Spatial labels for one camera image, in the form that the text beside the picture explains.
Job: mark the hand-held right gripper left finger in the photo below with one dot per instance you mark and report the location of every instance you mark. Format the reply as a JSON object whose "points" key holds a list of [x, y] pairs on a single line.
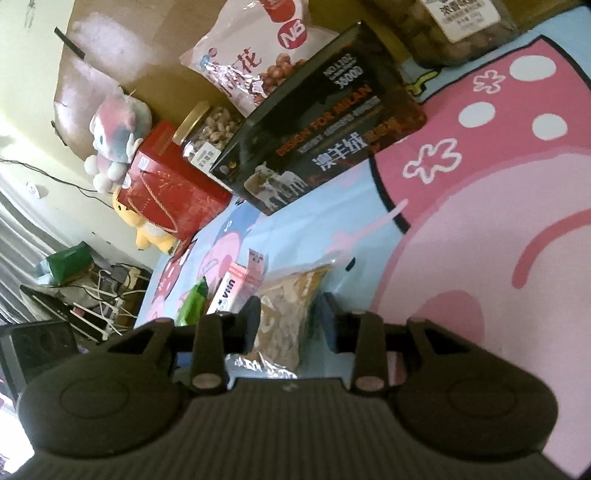
{"points": [[251, 318]]}

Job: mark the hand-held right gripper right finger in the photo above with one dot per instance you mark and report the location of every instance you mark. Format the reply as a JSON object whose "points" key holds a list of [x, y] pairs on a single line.
{"points": [[330, 318]]}

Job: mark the pink wafer bar packet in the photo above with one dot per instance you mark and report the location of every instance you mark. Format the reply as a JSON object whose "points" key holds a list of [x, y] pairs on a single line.
{"points": [[231, 290]]}

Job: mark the clear seed packet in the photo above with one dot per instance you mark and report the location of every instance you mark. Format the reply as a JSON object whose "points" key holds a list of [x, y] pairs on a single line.
{"points": [[286, 314]]}

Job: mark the green square snack packet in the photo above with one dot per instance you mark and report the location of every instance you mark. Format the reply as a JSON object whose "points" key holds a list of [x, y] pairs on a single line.
{"points": [[194, 304]]}

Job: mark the yellow duck plush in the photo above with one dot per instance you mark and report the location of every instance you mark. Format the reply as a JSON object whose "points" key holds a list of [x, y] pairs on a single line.
{"points": [[147, 230]]}

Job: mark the red gift bag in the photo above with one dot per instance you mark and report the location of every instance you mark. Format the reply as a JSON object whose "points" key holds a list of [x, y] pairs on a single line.
{"points": [[175, 194]]}

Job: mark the printed cartoon pig bedsheet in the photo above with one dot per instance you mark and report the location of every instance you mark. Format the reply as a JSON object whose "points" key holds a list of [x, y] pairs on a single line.
{"points": [[461, 230]]}

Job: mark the cashew jar with gold lid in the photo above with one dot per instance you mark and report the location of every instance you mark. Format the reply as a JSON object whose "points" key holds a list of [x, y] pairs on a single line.
{"points": [[207, 134]]}

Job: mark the green box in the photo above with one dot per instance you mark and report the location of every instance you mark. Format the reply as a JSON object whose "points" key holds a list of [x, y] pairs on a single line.
{"points": [[69, 263]]}

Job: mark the black box with sheep picture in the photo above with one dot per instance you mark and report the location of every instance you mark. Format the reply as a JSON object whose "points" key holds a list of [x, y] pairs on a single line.
{"points": [[323, 115]]}

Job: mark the black speaker box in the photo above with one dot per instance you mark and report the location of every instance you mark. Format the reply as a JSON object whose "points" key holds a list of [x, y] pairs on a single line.
{"points": [[37, 341]]}

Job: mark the white plush toy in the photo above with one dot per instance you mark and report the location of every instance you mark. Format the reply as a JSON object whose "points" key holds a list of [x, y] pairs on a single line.
{"points": [[115, 134]]}

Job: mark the grey curtain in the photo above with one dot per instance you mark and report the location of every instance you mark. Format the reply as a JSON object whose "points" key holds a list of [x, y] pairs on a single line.
{"points": [[18, 258]]}

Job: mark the large pink snack bag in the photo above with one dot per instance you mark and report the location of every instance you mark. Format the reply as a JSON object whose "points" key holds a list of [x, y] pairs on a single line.
{"points": [[240, 60]]}

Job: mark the brown headboard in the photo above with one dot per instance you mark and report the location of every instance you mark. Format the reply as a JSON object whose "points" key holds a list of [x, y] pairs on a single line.
{"points": [[115, 46]]}

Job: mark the pecan jar with gold lid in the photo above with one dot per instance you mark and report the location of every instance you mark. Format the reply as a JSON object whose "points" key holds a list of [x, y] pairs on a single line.
{"points": [[461, 37]]}

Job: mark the black tape strip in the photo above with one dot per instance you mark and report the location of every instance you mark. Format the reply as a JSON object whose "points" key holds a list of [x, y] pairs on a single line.
{"points": [[69, 42]]}

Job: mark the white wall socket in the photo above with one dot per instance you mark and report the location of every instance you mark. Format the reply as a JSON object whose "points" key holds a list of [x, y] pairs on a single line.
{"points": [[33, 189]]}

